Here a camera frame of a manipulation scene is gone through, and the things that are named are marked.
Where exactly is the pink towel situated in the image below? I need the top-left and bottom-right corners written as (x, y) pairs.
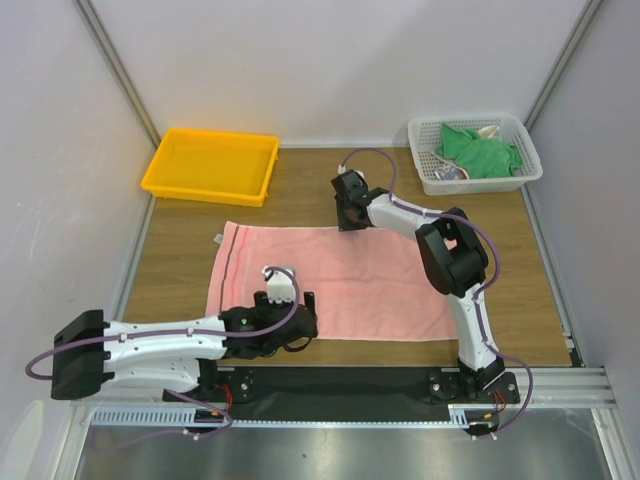
top-left (205, 222), bottom-right (457, 342)

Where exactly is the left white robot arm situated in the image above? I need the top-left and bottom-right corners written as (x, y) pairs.
top-left (50, 292), bottom-right (318, 400)

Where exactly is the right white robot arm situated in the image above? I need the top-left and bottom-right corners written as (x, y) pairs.
top-left (331, 167), bottom-right (505, 402)

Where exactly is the patterned white cloth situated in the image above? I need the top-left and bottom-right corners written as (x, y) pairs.
top-left (434, 153), bottom-right (470, 181)

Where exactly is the yellow plastic tray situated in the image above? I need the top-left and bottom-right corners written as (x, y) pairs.
top-left (141, 128), bottom-right (280, 208)

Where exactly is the green towel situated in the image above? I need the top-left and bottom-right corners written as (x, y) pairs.
top-left (434, 123), bottom-right (524, 179)

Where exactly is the white plastic basket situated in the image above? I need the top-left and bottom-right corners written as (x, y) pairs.
top-left (407, 113), bottom-right (543, 196)

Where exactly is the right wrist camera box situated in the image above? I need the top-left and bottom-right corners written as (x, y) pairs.
top-left (338, 163), bottom-right (365, 182)

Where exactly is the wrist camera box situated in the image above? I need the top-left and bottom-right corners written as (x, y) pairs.
top-left (338, 163), bottom-right (365, 182)
top-left (262, 266), bottom-right (296, 305)

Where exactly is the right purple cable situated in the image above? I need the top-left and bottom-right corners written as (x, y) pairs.
top-left (342, 148), bottom-right (534, 441)

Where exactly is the purple cable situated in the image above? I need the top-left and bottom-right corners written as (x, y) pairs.
top-left (25, 267), bottom-right (301, 451)
top-left (342, 148), bottom-right (534, 441)

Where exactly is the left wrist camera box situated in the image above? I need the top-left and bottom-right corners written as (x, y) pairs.
top-left (262, 266), bottom-right (296, 305)

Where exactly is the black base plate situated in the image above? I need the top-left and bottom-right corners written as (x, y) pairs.
top-left (185, 366), bottom-right (521, 423)

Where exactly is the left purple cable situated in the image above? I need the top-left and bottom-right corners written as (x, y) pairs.
top-left (25, 267), bottom-right (301, 451)

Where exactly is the aluminium frame rail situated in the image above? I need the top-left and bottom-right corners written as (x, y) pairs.
top-left (52, 361), bottom-right (614, 408)

